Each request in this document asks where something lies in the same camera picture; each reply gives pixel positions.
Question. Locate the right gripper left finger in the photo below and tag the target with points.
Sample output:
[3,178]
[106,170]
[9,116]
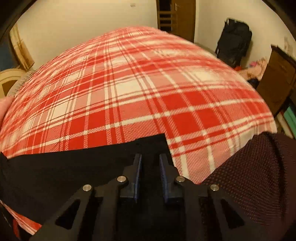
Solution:
[90,213]

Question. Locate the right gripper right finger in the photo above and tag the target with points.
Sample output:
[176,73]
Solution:
[207,212]

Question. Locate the black pants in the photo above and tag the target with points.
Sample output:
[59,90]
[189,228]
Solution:
[37,185]

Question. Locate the dark red dotted sleeve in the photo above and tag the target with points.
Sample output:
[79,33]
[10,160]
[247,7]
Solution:
[261,179]

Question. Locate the red plaid bed sheet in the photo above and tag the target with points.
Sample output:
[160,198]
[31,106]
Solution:
[131,83]

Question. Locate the pink folded blanket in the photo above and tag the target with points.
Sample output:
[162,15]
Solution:
[5,104]

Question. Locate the dark wooden cabinet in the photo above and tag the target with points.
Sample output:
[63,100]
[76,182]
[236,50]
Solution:
[278,79]

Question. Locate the striped grey pillow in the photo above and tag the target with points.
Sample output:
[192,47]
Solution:
[19,83]

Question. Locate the pink clothes heap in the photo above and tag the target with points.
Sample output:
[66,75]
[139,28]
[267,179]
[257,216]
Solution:
[255,70]

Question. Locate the cream wooden headboard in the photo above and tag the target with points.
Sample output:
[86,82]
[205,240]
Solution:
[8,78]

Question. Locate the beige patterned curtain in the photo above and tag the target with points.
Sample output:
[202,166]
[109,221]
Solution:
[22,53]

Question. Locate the black hanging bag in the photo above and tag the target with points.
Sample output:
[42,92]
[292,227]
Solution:
[234,42]

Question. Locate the brown wooden door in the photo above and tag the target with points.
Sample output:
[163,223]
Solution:
[177,17]

